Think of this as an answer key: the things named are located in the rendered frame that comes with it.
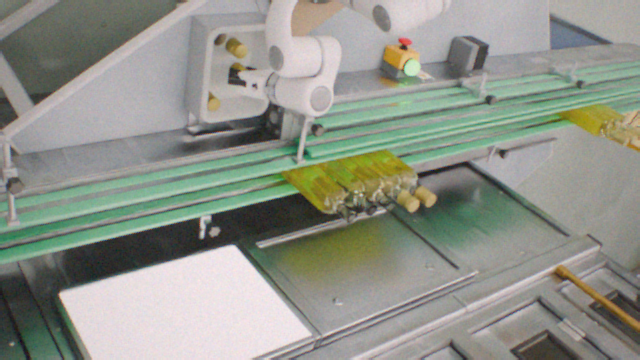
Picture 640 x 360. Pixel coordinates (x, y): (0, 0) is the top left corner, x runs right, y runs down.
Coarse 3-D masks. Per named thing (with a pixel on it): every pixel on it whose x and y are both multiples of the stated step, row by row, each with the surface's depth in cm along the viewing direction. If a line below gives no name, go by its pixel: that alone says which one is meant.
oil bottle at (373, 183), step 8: (344, 160) 160; (352, 160) 161; (352, 168) 157; (360, 168) 158; (360, 176) 155; (368, 176) 155; (376, 176) 156; (368, 184) 153; (376, 184) 154; (368, 192) 153
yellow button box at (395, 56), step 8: (392, 48) 178; (400, 48) 178; (408, 48) 179; (384, 56) 181; (392, 56) 178; (400, 56) 175; (408, 56) 176; (416, 56) 178; (384, 64) 181; (392, 64) 178; (400, 64) 176; (392, 72) 179; (400, 72) 178
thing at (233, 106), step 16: (224, 32) 136; (240, 32) 147; (256, 32) 148; (208, 48) 136; (224, 48) 146; (256, 48) 150; (208, 64) 137; (224, 64) 149; (256, 64) 151; (208, 80) 140; (224, 80) 151; (208, 96) 142; (224, 96) 154; (240, 96) 156; (208, 112) 147; (224, 112) 149; (240, 112) 151; (256, 112) 153
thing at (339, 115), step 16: (624, 64) 240; (512, 80) 200; (528, 80) 203; (544, 80) 207; (560, 80) 209; (592, 80) 217; (400, 96) 173; (416, 96) 175; (432, 96) 177; (448, 96) 180; (464, 96) 181; (496, 96) 186; (336, 112) 158; (352, 112) 159; (368, 112) 160; (384, 112) 162; (400, 112) 164
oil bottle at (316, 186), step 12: (300, 168) 154; (312, 168) 155; (288, 180) 158; (300, 180) 153; (312, 180) 150; (324, 180) 151; (300, 192) 154; (312, 192) 150; (324, 192) 147; (336, 192) 148; (324, 204) 148
